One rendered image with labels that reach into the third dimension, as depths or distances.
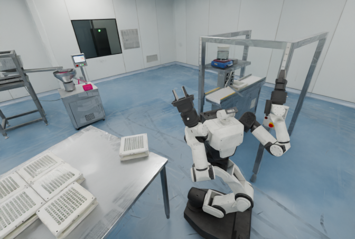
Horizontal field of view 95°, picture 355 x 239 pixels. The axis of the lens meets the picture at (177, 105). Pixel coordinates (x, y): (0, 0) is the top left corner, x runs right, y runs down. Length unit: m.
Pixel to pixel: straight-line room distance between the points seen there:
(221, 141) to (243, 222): 1.04
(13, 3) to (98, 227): 5.69
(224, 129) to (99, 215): 0.96
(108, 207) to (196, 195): 0.91
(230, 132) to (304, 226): 1.53
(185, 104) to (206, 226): 1.38
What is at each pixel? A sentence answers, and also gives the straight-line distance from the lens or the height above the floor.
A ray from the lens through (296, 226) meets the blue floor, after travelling 2.42.
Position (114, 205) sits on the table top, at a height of 0.87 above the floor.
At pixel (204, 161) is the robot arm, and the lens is 0.94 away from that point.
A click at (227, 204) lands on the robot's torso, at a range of 1.79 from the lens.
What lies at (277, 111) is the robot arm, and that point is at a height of 1.40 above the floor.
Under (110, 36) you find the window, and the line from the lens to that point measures 6.60.
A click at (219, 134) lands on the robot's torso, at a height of 1.24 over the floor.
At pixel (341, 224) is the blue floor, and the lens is 2.68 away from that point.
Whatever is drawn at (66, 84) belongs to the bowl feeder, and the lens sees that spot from 3.77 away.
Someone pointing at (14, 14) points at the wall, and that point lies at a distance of 6.20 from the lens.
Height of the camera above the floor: 1.93
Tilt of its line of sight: 28 degrees down
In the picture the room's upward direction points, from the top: 2 degrees counter-clockwise
